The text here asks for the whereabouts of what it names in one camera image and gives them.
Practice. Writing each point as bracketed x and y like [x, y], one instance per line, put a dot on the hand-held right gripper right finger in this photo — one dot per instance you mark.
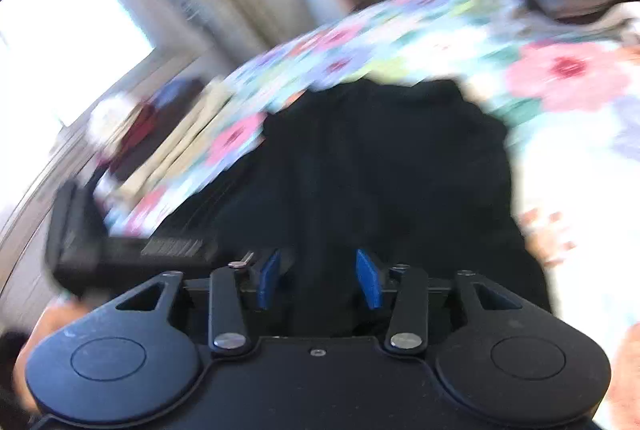
[368, 279]

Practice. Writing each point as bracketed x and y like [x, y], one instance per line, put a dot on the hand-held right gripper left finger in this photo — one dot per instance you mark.
[268, 279]

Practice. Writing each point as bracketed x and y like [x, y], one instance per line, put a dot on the black sweater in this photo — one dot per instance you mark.
[380, 169]

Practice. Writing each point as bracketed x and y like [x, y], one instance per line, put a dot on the person's left forearm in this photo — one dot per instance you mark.
[55, 325]

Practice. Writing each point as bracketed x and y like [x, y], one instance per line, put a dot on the low pile of folded clothes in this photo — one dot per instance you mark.
[160, 139]

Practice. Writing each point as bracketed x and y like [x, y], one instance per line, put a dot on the window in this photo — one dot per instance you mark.
[60, 24]

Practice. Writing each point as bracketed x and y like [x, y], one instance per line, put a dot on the floral bedspread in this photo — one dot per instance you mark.
[550, 119]

